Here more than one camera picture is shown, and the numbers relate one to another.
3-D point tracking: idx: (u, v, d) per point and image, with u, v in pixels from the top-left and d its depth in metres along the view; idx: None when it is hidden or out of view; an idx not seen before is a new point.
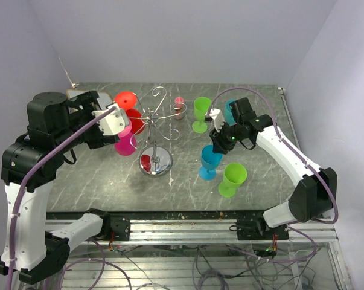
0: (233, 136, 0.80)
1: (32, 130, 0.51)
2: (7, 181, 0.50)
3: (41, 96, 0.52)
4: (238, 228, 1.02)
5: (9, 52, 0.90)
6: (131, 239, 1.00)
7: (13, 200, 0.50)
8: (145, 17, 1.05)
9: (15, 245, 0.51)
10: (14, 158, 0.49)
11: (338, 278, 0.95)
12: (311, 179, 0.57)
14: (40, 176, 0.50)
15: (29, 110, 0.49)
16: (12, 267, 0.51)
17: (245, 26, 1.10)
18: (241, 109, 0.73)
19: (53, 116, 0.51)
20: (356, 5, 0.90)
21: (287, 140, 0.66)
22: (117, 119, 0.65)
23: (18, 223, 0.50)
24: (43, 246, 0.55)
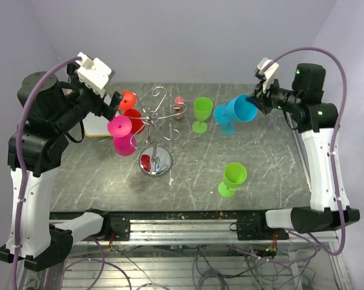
0: (279, 106, 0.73)
1: (30, 116, 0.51)
2: (14, 166, 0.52)
3: (30, 81, 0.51)
4: (238, 228, 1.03)
5: (10, 53, 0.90)
6: (131, 239, 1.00)
7: (19, 185, 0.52)
8: (146, 19, 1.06)
9: (20, 231, 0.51)
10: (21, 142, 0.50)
11: (338, 278, 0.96)
12: (329, 216, 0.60)
14: (47, 162, 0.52)
15: (20, 97, 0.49)
16: (17, 254, 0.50)
17: (244, 26, 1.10)
18: (309, 85, 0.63)
19: (47, 100, 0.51)
20: (356, 5, 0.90)
21: (335, 157, 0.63)
22: (95, 70, 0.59)
23: (23, 208, 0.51)
24: (47, 234, 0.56)
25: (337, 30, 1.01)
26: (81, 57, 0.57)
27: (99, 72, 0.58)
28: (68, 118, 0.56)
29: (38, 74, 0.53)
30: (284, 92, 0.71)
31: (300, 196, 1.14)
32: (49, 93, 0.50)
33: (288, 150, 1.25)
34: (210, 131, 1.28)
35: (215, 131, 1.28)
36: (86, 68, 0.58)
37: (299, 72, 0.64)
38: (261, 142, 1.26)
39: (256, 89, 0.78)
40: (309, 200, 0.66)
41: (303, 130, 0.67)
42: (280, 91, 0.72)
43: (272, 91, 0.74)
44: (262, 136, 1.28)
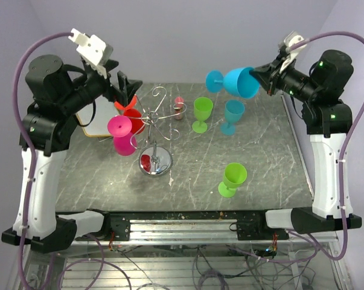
0: (290, 92, 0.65)
1: (39, 99, 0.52)
2: (25, 147, 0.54)
3: (36, 64, 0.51)
4: (238, 228, 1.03)
5: (11, 52, 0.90)
6: (131, 239, 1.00)
7: (29, 165, 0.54)
8: (146, 19, 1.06)
9: (28, 212, 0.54)
10: (32, 124, 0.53)
11: (338, 278, 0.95)
12: (332, 224, 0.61)
14: (59, 144, 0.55)
15: (29, 81, 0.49)
16: (25, 234, 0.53)
17: (245, 26, 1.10)
18: (330, 83, 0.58)
19: (54, 84, 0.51)
20: (357, 6, 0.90)
21: (343, 165, 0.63)
22: (90, 46, 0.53)
23: (32, 188, 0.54)
24: (52, 217, 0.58)
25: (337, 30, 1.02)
26: (72, 36, 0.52)
27: (93, 49, 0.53)
28: (76, 101, 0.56)
29: (43, 57, 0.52)
30: (300, 78, 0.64)
31: (300, 196, 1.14)
32: (55, 77, 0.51)
33: (288, 150, 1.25)
34: (210, 131, 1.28)
35: (215, 131, 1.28)
36: (81, 46, 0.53)
37: (322, 65, 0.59)
38: (261, 142, 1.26)
39: (271, 64, 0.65)
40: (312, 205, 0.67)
41: (313, 132, 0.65)
42: (296, 77, 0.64)
43: (287, 74, 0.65)
44: (262, 136, 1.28)
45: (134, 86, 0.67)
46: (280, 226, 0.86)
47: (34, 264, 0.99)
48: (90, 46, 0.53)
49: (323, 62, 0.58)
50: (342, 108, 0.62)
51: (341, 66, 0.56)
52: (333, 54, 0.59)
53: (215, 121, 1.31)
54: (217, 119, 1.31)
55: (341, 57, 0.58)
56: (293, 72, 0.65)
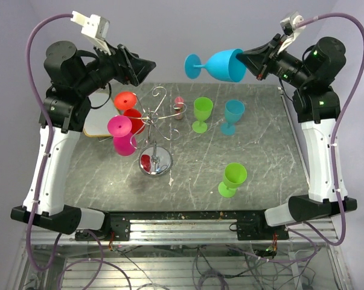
0: (285, 75, 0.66)
1: (57, 84, 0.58)
2: (43, 124, 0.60)
3: (52, 51, 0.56)
4: (238, 228, 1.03)
5: (12, 51, 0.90)
6: (131, 239, 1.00)
7: (46, 142, 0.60)
8: (147, 18, 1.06)
9: (40, 188, 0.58)
10: (53, 103, 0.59)
11: (338, 278, 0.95)
12: (328, 207, 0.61)
14: (76, 124, 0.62)
15: (47, 67, 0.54)
16: (34, 209, 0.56)
17: (245, 25, 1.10)
18: (322, 74, 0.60)
19: (70, 69, 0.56)
20: (356, 7, 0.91)
21: (335, 150, 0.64)
22: (90, 23, 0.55)
23: (47, 164, 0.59)
24: (61, 197, 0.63)
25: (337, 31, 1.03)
26: (72, 17, 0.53)
27: (93, 23, 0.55)
28: (90, 85, 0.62)
29: (59, 44, 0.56)
30: (294, 64, 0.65)
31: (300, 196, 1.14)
32: (71, 63, 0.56)
33: (288, 150, 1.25)
34: (210, 131, 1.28)
35: (215, 131, 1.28)
36: (84, 26, 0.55)
37: (316, 54, 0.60)
38: (261, 142, 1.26)
39: (268, 45, 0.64)
40: (309, 191, 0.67)
41: (303, 120, 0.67)
42: (290, 61, 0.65)
43: (281, 57, 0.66)
44: (262, 136, 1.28)
45: (144, 66, 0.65)
46: (280, 223, 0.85)
47: None
48: (89, 23, 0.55)
49: (316, 51, 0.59)
50: (331, 97, 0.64)
51: (334, 57, 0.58)
52: (328, 43, 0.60)
53: (215, 121, 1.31)
54: (217, 119, 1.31)
55: (336, 46, 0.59)
56: (287, 57, 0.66)
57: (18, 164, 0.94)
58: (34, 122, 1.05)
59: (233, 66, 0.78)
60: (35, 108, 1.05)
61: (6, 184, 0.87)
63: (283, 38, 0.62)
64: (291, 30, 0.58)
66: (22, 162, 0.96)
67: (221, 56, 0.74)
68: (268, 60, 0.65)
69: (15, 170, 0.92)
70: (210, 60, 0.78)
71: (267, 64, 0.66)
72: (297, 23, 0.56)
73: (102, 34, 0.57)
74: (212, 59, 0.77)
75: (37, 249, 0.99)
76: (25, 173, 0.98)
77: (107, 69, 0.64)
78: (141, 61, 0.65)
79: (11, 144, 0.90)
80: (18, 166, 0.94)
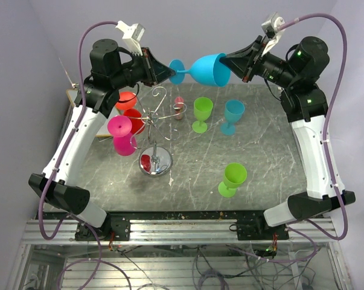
0: (271, 77, 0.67)
1: (96, 73, 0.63)
2: (78, 104, 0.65)
3: (98, 45, 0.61)
4: (238, 228, 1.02)
5: (11, 51, 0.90)
6: (131, 239, 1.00)
7: (76, 119, 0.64)
8: (147, 17, 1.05)
9: (61, 157, 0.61)
10: (89, 88, 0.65)
11: (338, 278, 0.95)
12: (328, 202, 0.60)
14: (105, 110, 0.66)
15: (92, 57, 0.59)
16: (52, 176, 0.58)
17: (246, 25, 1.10)
18: (307, 73, 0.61)
19: (110, 61, 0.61)
20: (355, 8, 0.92)
21: (328, 145, 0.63)
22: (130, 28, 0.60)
23: (73, 136, 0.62)
24: (78, 173, 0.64)
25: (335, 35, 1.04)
26: (117, 25, 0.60)
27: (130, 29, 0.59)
28: (124, 80, 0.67)
29: (104, 41, 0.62)
30: (279, 64, 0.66)
31: None
32: (111, 56, 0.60)
33: (288, 150, 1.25)
34: (210, 131, 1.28)
35: (215, 131, 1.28)
36: (125, 31, 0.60)
37: (300, 54, 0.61)
38: (261, 142, 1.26)
39: (252, 49, 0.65)
40: (307, 189, 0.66)
41: (294, 119, 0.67)
42: (274, 61, 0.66)
43: (265, 58, 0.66)
44: (262, 136, 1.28)
45: (165, 71, 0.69)
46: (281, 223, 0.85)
47: (34, 264, 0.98)
48: (128, 29, 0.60)
49: (300, 52, 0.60)
50: (319, 96, 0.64)
51: (317, 56, 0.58)
52: (309, 43, 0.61)
53: (215, 121, 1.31)
54: (217, 119, 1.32)
55: (319, 46, 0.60)
56: (271, 58, 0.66)
57: (18, 164, 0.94)
58: (35, 122, 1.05)
59: (217, 69, 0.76)
60: (35, 108, 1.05)
61: (6, 184, 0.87)
63: (265, 40, 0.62)
64: (273, 32, 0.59)
66: (22, 162, 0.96)
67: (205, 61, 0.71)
68: (252, 62, 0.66)
69: (15, 170, 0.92)
70: (194, 64, 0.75)
71: (252, 66, 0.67)
72: (277, 25, 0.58)
73: (139, 37, 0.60)
74: (196, 64, 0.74)
75: (37, 249, 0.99)
76: (25, 173, 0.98)
77: (139, 69, 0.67)
78: (162, 66, 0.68)
79: (11, 144, 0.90)
80: (19, 165, 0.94)
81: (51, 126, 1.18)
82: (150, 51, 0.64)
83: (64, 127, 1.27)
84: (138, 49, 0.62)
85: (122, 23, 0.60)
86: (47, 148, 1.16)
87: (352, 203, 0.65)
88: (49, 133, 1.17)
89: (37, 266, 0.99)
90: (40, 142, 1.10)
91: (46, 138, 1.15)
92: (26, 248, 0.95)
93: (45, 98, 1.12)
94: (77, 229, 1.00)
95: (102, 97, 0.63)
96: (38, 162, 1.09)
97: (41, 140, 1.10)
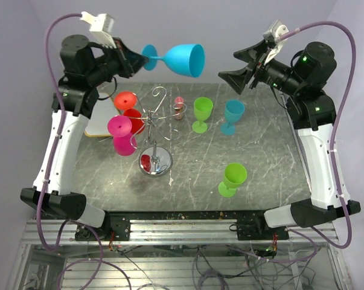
0: (275, 84, 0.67)
1: (69, 73, 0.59)
2: (56, 109, 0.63)
3: (67, 41, 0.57)
4: (238, 228, 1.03)
5: (11, 51, 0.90)
6: (131, 239, 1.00)
7: (57, 125, 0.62)
8: (146, 17, 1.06)
9: (50, 168, 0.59)
10: (66, 90, 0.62)
11: (338, 278, 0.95)
12: (333, 212, 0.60)
14: (86, 110, 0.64)
15: (62, 57, 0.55)
16: (44, 187, 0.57)
17: (245, 25, 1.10)
18: (314, 78, 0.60)
19: (83, 59, 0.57)
20: (355, 9, 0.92)
21: (335, 155, 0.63)
22: (97, 21, 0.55)
23: (58, 144, 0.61)
24: (69, 179, 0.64)
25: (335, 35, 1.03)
26: (82, 17, 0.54)
27: (98, 21, 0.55)
28: (99, 77, 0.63)
29: (73, 37, 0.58)
30: (284, 70, 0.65)
31: (300, 196, 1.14)
32: (84, 53, 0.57)
33: (288, 150, 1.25)
34: (210, 131, 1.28)
35: (215, 131, 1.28)
36: (92, 24, 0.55)
37: (305, 60, 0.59)
38: (261, 142, 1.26)
39: (247, 69, 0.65)
40: (311, 198, 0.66)
41: (301, 127, 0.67)
42: (279, 67, 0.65)
43: (270, 64, 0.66)
44: (262, 136, 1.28)
45: (137, 59, 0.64)
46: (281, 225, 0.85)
47: (34, 264, 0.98)
48: (96, 21, 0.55)
49: (306, 57, 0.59)
50: (326, 103, 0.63)
51: (324, 61, 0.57)
52: (315, 48, 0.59)
53: (215, 121, 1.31)
54: (217, 119, 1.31)
55: (324, 51, 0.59)
56: (275, 64, 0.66)
57: (18, 165, 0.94)
58: (35, 122, 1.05)
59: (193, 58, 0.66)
60: (35, 108, 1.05)
61: (6, 185, 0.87)
63: (261, 59, 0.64)
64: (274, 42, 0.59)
66: (22, 163, 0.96)
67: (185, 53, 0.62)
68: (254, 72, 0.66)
69: (15, 170, 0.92)
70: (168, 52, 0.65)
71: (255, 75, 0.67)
72: (280, 34, 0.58)
73: (108, 28, 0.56)
74: (170, 52, 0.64)
75: (37, 249, 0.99)
76: (25, 173, 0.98)
77: (113, 63, 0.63)
78: (135, 54, 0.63)
79: (11, 144, 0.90)
80: (18, 165, 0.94)
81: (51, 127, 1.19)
82: (122, 41, 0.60)
83: None
84: (110, 42, 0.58)
85: (86, 12, 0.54)
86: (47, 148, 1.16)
87: (358, 212, 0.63)
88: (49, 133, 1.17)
89: (37, 266, 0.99)
90: (40, 142, 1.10)
91: (46, 138, 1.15)
92: (25, 249, 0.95)
93: (45, 99, 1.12)
94: (77, 229, 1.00)
95: (81, 98, 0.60)
96: (38, 162, 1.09)
97: (41, 140, 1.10)
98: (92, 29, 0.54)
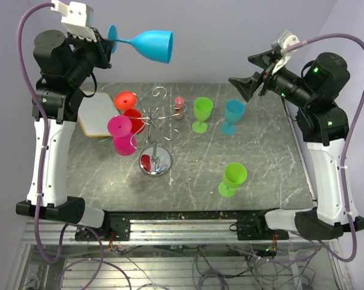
0: (282, 93, 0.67)
1: (47, 75, 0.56)
2: (37, 117, 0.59)
3: (40, 40, 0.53)
4: (238, 228, 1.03)
5: (11, 51, 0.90)
6: (131, 239, 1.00)
7: (42, 135, 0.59)
8: (146, 17, 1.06)
9: (42, 180, 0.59)
10: (45, 94, 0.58)
11: (338, 278, 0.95)
12: (340, 229, 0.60)
14: (70, 114, 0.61)
15: (37, 58, 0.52)
16: (40, 201, 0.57)
17: (245, 26, 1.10)
18: (325, 90, 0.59)
19: (61, 58, 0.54)
20: (353, 9, 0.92)
21: (345, 172, 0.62)
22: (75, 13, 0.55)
23: (46, 155, 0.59)
24: (64, 188, 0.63)
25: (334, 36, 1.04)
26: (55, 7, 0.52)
27: (77, 12, 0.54)
28: (79, 74, 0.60)
29: (46, 33, 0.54)
30: (293, 81, 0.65)
31: (300, 196, 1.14)
32: (61, 51, 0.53)
33: (288, 150, 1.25)
34: (210, 131, 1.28)
35: (215, 131, 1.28)
36: (71, 16, 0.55)
37: (317, 71, 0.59)
38: (261, 142, 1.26)
39: (252, 78, 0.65)
40: (317, 212, 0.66)
41: (311, 140, 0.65)
42: (288, 77, 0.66)
43: (279, 74, 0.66)
44: (262, 136, 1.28)
45: (108, 46, 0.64)
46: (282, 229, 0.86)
47: (34, 264, 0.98)
48: (73, 12, 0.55)
49: (317, 68, 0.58)
50: (338, 115, 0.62)
51: (337, 72, 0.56)
52: (327, 59, 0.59)
53: (215, 121, 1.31)
54: (217, 119, 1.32)
55: (337, 62, 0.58)
56: (285, 74, 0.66)
57: (18, 165, 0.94)
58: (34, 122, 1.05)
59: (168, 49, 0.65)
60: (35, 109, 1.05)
61: (6, 185, 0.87)
63: (267, 70, 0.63)
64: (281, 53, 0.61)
66: (22, 163, 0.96)
67: (155, 35, 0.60)
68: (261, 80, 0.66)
69: (15, 170, 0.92)
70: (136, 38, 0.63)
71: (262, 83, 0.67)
72: (288, 45, 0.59)
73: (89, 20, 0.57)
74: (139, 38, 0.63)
75: (37, 249, 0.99)
76: (25, 173, 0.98)
77: (90, 56, 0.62)
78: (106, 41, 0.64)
79: (11, 144, 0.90)
80: (18, 165, 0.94)
81: None
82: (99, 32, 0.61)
83: None
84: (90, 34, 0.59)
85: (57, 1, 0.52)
86: None
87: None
88: None
89: (37, 266, 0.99)
90: None
91: None
92: (25, 249, 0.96)
93: None
94: (77, 229, 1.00)
95: (63, 101, 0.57)
96: None
97: None
98: (75, 23, 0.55)
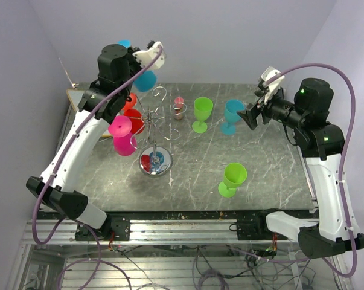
0: (279, 119, 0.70)
1: (102, 78, 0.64)
2: (81, 109, 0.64)
3: (107, 49, 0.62)
4: (238, 228, 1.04)
5: (11, 51, 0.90)
6: (131, 239, 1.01)
7: (78, 124, 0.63)
8: (146, 17, 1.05)
9: (60, 164, 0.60)
10: (94, 93, 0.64)
11: (338, 278, 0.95)
12: (341, 245, 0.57)
14: (108, 116, 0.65)
15: (99, 61, 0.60)
16: (49, 180, 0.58)
17: (245, 25, 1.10)
18: (315, 107, 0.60)
19: (118, 67, 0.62)
20: (352, 8, 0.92)
21: (344, 186, 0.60)
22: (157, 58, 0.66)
23: (73, 142, 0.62)
24: (75, 180, 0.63)
25: (333, 35, 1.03)
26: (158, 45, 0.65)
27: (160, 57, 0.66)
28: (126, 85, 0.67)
29: (114, 46, 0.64)
30: (286, 107, 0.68)
31: (300, 196, 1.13)
32: (120, 62, 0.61)
33: (288, 150, 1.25)
34: (210, 131, 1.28)
35: (215, 131, 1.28)
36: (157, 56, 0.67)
37: (303, 92, 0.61)
38: (261, 142, 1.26)
39: (245, 110, 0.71)
40: (319, 228, 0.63)
41: (309, 156, 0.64)
42: (282, 105, 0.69)
43: (273, 103, 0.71)
44: (262, 136, 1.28)
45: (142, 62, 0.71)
46: (281, 232, 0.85)
47: (34, 264, 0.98)
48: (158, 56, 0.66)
49: (303, 89, 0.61)
50: (334, 132, 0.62)
51: (322, 89, 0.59)
52: (311, 81, 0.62)
53: (215, 121, 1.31)
54: (217, 119, 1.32)
55: (320, 83, 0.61)
56: (279, 102, 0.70)
57: (18, 164, 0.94)
58: (34, 121, 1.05)
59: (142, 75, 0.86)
60: (35, 108, 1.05)
61: (6, 184, 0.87)
63: (259, 101, 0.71)
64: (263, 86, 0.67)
66: (22, 163, 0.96)
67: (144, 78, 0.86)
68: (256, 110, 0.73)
69: (15, 169, 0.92)
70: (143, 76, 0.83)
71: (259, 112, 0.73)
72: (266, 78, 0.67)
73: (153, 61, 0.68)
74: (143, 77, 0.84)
75: (37, 249, 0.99)
76: (25, 173, 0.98)
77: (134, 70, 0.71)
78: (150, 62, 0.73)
79: (11, 144, 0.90)
80: (18, 165, 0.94)
81: (51, 126, 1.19)
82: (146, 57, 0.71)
83: (63, 127, 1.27)
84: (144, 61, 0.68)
85: (160, 44, 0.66)
86: (46, 147, 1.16)
87: None
88: (49, 133, 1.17)
89: (37, 266, 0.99)
90: (40, 142, 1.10)
91: (46, 138, 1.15)
92: (25, 248, 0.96)
93: (45, 99, 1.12)
94: (77, 229, 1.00)
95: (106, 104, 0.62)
96: (38, 162, 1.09)
97: (41, 140, 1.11)
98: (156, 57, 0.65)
